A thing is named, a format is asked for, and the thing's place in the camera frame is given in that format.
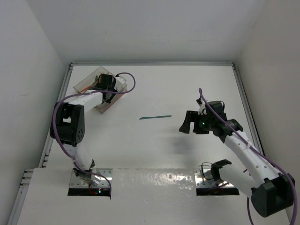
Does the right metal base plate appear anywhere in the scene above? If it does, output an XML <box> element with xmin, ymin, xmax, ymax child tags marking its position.
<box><xmin>194</xmin><ymin>168</ymin><xmax>235</xmax><ymax>188</ymax></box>

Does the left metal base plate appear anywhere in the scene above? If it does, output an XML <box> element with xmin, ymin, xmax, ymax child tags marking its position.
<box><xmin>69</xmin><ymin>168</ymin><xmax>113</xmax><ymax>188</ymax></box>

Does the clear three-compartment organizer tray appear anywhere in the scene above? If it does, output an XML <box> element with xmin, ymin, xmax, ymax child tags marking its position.
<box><xmin>69</xmin><ymin>67</ymin><xmax>127</xmax><ymax>114</ymax></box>

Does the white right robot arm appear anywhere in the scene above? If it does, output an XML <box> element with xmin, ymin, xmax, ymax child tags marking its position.
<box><xmin>179</xmin><ymin>101</ymin><xmax>294</xmax><ymax>218</ymax></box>

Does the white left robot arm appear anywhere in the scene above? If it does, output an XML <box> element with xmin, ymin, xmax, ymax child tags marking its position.
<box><xmin>50</xmin><ymin>74</ymin><xmax>118</xmax><ymax>185</ymax></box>

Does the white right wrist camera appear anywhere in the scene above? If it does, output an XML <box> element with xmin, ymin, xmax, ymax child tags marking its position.
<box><xmin>197</xmin><ymin>103</ymin><xmax>206</xmax><ymax>115</ymax></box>

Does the metal base plate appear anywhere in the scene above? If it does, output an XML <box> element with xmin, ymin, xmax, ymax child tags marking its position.
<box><xmin>69</xmin><ymin>168</ymin><xmax>113</xmax><ymax>188</ymax></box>
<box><xmin>194</xmin><ymin>168</ymin><xmax>235</xmax><ymax>188</ymax></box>

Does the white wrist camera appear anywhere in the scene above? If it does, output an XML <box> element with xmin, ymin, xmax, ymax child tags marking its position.
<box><xmin>115</xmin><ymin>75</ymin><xmax>126</xmax><ymax>86</ymax></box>
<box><xmin>197</xmin><ymin>103</ymin><xmax>206</xmax><ymax>115</ymax></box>

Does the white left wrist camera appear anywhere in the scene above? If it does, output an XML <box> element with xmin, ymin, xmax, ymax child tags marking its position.
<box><xmin>115</xmin><ymin>75</ymin><xmax>126</xmax><ymax>86</ymax></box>

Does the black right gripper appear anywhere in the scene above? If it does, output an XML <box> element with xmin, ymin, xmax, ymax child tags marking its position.
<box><xmin>179</xmin><ymin>110</ymin><xmax>214</xmax><ymax>134</ymax></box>

